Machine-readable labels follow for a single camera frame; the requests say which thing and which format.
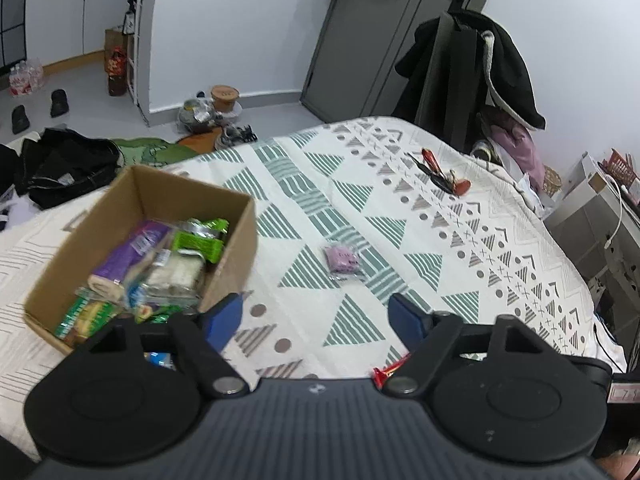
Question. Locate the brown red paper bag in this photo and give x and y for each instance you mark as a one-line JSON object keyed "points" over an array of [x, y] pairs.
{"points": [[117, 67]]}

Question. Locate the pink garment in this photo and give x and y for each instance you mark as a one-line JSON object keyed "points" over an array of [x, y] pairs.
{"points": [[522, 150]]}

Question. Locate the black slipper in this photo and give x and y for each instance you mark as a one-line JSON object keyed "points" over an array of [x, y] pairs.
{"points": [[59, 102], [20, 119]]}

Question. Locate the green snack packet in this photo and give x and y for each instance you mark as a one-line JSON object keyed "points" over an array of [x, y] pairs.
{"points": [[200, 240]]}

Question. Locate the red orange snack packet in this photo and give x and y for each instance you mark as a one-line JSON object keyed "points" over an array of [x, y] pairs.
{"points": [[387, 373]]}

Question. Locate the black hanging coat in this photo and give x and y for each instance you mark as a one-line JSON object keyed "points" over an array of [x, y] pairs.
{"points": [[500, 70]]}

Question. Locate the metal pot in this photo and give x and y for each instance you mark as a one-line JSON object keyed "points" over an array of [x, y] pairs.
{"points": [[197, 115]]}

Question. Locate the purple cake roll packet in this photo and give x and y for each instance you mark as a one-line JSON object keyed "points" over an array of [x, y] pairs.
{"points": [[127, 255]]}

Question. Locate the woven basket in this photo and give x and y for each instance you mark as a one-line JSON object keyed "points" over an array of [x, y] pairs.
{"points": [[552, 181]]}

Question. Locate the small red object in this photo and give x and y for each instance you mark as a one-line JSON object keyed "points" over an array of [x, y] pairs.
{"points": [[461, 186]]}

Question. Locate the white narrow rack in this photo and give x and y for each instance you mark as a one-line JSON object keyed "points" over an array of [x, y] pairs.
{"points": [[136, 45]]}

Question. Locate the white nougat packet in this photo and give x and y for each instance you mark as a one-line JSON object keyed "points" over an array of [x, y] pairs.
{"points": [[172, 272]]}

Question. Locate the grey door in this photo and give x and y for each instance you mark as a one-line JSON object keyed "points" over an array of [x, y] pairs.
{"points": [[380, 35]]}

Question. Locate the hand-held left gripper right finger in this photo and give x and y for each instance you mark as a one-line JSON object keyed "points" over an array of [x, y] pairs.
{"points": [[404, 317]]}

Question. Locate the black bag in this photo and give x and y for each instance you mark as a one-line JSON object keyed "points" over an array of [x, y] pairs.
{"points": [[70, 165]]}

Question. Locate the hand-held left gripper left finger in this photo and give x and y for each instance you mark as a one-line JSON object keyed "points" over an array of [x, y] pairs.
{"points": [[225, 316]]}

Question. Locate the green cloth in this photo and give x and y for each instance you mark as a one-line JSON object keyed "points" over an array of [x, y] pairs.
{"points": [[150, 151]]}

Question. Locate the brown round pot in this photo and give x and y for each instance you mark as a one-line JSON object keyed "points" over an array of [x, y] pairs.
{"points": [[225, 97]]}

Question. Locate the orange cloth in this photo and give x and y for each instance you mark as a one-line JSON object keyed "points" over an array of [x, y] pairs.
{"points": [[200, 142]]}

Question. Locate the red plastic basket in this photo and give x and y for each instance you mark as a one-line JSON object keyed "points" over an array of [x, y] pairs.
{"points": [[620, 165]]}

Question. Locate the pink mochi packet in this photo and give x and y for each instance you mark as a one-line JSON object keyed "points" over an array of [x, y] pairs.
{"points": [[341, 260]]}

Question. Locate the black framed window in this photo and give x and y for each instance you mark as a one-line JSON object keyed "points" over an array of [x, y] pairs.
{"points": [[12, 15]]}

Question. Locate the white kitchen cabinet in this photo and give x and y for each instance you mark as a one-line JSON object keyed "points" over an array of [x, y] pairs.
{"points": [[75, 15]]}

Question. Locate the person's right hand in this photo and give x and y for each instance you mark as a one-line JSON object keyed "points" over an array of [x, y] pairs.
{"points": [[620, 467]]}

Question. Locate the brown cardboard box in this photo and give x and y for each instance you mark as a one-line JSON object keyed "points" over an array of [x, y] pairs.
{"points": [[225, 240]]}

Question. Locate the white sneaker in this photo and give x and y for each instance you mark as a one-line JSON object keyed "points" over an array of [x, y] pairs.
{"points": [[486, 152]]}

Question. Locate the pack of water bottles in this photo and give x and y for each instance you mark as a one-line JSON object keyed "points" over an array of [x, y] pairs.
{"points": [[26, 79]]}

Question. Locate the patterned white bedspread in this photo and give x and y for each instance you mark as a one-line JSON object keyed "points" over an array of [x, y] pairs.
{"points": [[350, 200]]}

